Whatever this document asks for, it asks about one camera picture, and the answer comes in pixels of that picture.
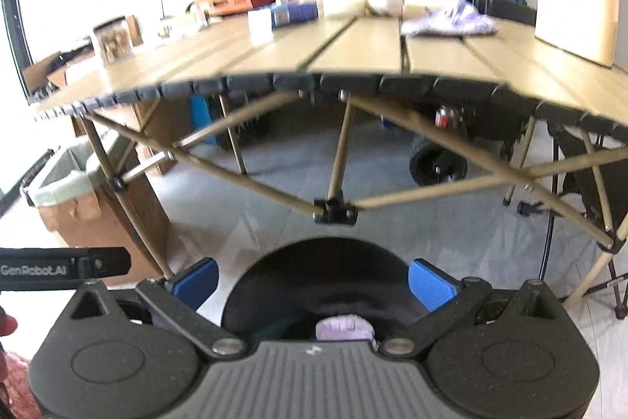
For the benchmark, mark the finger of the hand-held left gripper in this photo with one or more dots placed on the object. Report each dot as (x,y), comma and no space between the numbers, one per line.
(110,261)

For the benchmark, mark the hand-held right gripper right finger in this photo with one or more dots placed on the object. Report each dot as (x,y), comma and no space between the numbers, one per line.
(431,284)

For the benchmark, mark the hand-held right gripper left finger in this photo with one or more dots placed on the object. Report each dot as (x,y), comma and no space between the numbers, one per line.
(196,284)

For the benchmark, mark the black round bin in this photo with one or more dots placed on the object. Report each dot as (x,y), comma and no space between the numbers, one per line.
(274,286)

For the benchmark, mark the purple knit pouch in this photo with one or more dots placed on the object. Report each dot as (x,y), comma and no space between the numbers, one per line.
(451,21)

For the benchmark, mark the white foam wedge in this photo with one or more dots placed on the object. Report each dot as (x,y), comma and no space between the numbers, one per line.
(260,26)

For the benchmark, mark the blue tissue packet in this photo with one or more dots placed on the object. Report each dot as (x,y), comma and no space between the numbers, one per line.
(294,14)

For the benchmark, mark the person's left forearm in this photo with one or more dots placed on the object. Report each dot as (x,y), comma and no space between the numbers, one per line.
(17,384)

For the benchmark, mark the person's left hand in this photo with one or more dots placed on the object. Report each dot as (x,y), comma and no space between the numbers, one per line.
(7,323)

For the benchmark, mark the cardboard box with green liner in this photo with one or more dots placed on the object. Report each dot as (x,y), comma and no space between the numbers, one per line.
(98,222)

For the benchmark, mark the black wagon cart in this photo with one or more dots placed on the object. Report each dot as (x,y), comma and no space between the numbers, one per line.
(436,161)

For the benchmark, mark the blue container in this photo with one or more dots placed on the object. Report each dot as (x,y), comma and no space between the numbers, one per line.
(202,119)

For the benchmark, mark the black folding chair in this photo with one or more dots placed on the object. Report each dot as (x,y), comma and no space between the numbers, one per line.
(571,163)

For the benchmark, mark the open brown cardboard box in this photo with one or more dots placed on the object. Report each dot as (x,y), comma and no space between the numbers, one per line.
(44,75)

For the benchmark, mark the clear jar with nuts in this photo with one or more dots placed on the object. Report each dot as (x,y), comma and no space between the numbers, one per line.
(113,43)

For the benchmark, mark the tan slatted folding table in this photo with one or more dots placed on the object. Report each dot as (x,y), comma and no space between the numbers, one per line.
(343,51)

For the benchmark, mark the black suitcase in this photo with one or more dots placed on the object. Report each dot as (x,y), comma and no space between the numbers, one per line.
(515,12)

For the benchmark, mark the cream canvas bag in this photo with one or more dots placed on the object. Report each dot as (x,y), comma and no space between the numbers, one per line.
(338,4)

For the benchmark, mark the black sliding door frame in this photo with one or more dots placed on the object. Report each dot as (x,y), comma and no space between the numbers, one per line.
(7,31)

